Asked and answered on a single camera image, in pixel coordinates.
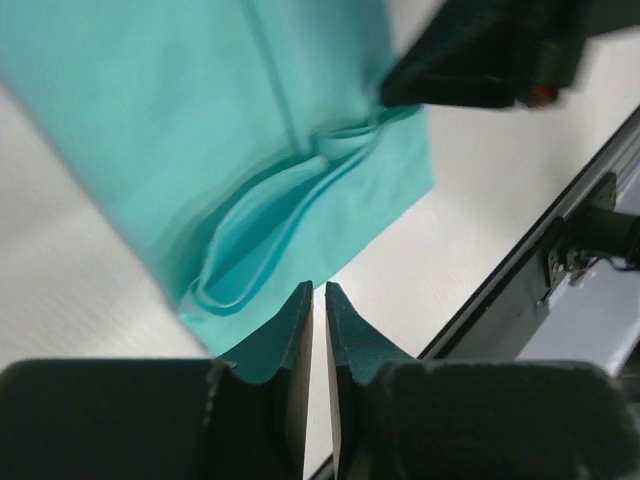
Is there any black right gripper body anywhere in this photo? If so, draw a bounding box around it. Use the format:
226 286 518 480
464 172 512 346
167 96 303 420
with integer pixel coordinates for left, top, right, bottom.
519 1 590 109

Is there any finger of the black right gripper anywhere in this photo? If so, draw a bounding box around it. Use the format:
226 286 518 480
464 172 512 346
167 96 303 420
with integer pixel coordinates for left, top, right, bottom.
379 1 545 109

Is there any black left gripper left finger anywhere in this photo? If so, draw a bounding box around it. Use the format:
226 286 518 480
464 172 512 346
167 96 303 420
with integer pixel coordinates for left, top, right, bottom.
1 282 313 479

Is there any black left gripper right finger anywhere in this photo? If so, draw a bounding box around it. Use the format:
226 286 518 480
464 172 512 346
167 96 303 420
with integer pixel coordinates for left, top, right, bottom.
325 282 639 479

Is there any teal green t shirt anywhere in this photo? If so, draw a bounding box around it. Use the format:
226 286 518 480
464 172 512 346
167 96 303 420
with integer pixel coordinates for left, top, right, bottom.
1 1 433 355

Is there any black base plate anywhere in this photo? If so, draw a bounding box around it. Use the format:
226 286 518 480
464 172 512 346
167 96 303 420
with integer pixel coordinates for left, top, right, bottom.
419 112 639 360

